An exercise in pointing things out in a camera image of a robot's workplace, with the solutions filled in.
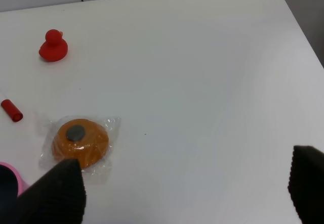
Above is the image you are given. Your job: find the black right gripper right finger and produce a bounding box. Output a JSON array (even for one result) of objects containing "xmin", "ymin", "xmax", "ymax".
[{"xmin": 288, "ymin": 146, "xmax": 323, "ymax": 223}]

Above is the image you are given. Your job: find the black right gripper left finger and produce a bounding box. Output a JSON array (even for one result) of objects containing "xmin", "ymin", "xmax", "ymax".
[{"xmin": 16, "ymin": 159, "xmax": 87, "ymax": 223}]

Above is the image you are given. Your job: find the pink pot with dark interior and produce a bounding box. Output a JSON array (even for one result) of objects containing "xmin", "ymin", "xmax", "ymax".
[{"xmin": 1, "ymin": 164, "xmax": 30, "ymax": 223}]

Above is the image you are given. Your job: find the orange bun in plastic wrap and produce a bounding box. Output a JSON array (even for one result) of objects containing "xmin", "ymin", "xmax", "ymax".
[{"xmin": 37, "ymin": 115, "xmax": 122, "ymax": 178}]

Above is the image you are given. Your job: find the red capped white marker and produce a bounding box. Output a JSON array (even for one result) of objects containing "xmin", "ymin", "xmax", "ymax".
[{"xmin": 1, "ymin": 99, "xmax": 23, "ymax": 122}]

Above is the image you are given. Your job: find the red rubber duck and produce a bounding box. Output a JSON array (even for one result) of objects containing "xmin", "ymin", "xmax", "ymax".
[{"xmin": 38, "ymin": 29, "xmax": 68, "ymax": 62}]

